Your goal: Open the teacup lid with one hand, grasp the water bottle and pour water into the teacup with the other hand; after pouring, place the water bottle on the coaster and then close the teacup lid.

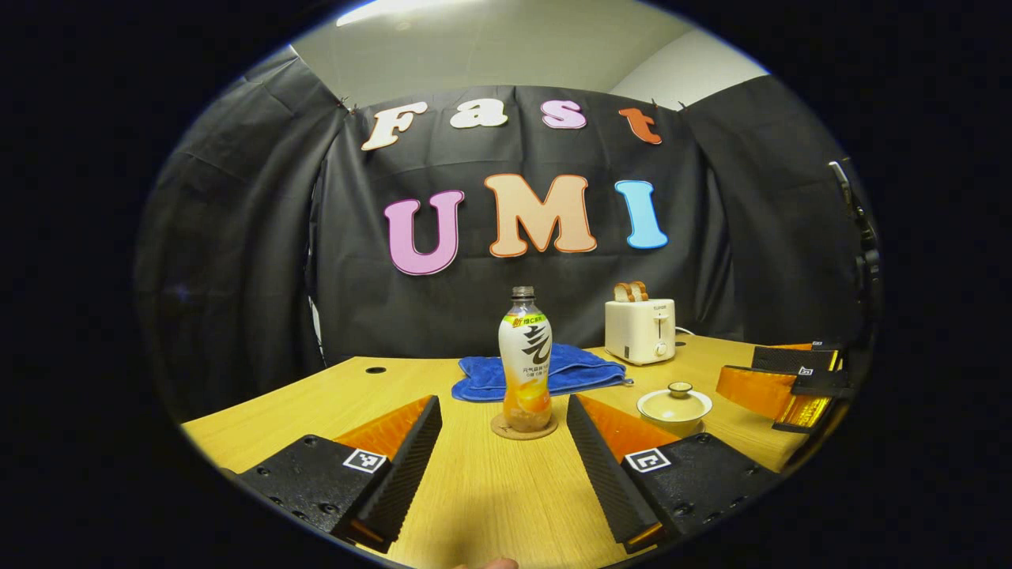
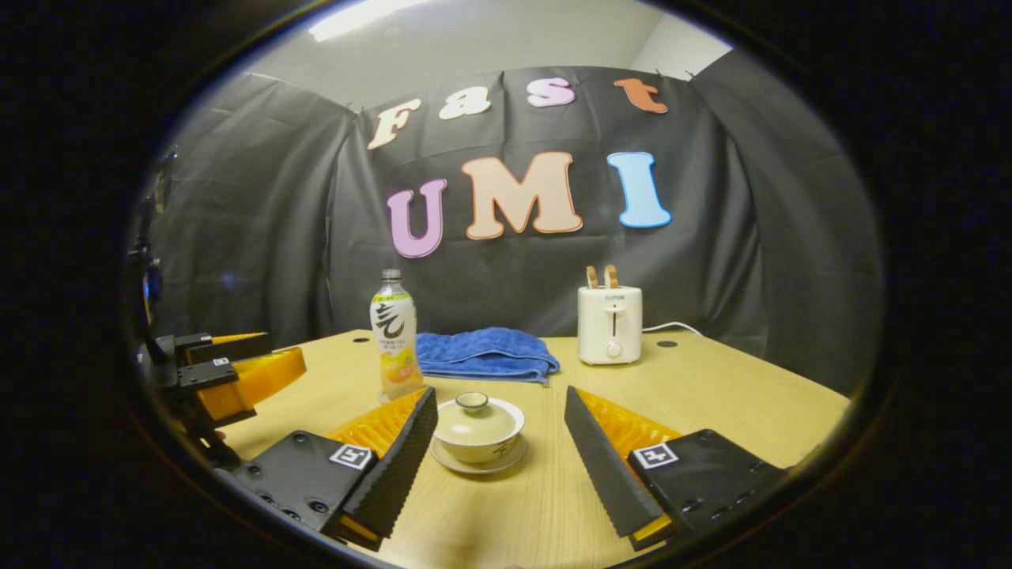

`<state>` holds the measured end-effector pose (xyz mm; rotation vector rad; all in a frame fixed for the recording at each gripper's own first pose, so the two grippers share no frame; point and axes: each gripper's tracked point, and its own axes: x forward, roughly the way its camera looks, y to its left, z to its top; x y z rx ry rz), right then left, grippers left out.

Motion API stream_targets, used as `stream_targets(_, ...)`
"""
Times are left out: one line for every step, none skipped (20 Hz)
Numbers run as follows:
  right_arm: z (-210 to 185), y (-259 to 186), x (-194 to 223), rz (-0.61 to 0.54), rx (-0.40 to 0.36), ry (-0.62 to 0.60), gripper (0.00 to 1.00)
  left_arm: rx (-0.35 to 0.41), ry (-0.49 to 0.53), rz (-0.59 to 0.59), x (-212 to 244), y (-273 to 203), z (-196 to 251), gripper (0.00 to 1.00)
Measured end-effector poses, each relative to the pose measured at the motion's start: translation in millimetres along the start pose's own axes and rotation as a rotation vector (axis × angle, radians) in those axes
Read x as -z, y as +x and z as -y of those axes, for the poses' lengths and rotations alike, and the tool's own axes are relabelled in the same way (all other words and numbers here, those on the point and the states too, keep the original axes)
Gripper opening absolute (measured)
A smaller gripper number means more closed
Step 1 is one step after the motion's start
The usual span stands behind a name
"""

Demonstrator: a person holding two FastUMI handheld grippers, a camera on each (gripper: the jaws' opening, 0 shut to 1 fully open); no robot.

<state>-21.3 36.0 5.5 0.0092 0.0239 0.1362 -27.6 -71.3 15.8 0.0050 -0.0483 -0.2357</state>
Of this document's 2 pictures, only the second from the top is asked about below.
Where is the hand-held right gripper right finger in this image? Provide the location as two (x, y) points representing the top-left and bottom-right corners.
(563, 386), (791, 552)

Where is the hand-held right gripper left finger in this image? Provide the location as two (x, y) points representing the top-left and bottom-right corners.
(215, 386), (440, 552)

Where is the white teacup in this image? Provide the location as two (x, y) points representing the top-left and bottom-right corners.
(433, 398), (526, 465)

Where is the beige teacup lid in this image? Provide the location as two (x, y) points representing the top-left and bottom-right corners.
(433, 392), (519, 445)

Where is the clear water bottle white label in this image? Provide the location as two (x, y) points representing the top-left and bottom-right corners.
(370, 269), (425, 404)

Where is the white saucer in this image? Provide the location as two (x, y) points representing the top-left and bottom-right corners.
(429, 436), (528, 476)

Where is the white toaster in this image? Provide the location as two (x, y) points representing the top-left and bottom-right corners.
(577, 285), (644, 366)

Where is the blue folded towel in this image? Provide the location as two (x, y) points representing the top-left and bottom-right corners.
(415, 327), (561, 386)

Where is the black backdrop cloth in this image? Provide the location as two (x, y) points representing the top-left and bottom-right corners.
(130, 65), (885, 396)

